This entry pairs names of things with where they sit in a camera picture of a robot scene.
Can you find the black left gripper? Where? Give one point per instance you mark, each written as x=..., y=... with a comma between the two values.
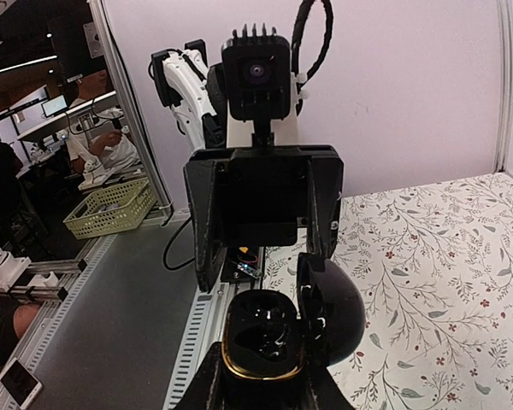
x=261, y=197

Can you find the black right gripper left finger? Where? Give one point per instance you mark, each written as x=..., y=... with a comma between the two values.
x=208, y=388

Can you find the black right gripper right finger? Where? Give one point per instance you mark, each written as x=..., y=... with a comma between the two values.
x=320, y=390

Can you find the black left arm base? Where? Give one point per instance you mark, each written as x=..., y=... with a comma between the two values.
x=243, y=264

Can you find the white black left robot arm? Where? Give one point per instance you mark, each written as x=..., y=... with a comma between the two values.
x=196, y=94

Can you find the pale green plastic basket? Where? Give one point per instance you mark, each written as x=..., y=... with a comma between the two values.
x=117, y=208

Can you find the person in white shirt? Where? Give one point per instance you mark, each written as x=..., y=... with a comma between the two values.
x=113, y=147

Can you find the floral patterned table mat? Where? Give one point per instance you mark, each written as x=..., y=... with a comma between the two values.
x=434, y=266

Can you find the white smartphone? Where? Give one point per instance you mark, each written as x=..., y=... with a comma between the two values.
x=19, y=387

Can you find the white left camera bracket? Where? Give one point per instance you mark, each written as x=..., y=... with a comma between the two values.
x=282, y=132

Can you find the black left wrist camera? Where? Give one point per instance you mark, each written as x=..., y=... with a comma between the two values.
x=257, y=69

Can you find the aluminium back left post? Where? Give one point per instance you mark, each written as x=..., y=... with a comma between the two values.
x=129, y=103

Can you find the aluminium post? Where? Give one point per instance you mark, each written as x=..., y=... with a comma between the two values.
x=129, y=103
x=505, y=113

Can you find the aluminium front rail frame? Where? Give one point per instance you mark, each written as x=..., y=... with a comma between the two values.
x=133, y=328

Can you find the aluminium back right post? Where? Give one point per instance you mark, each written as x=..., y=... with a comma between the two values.
x=505, y=113

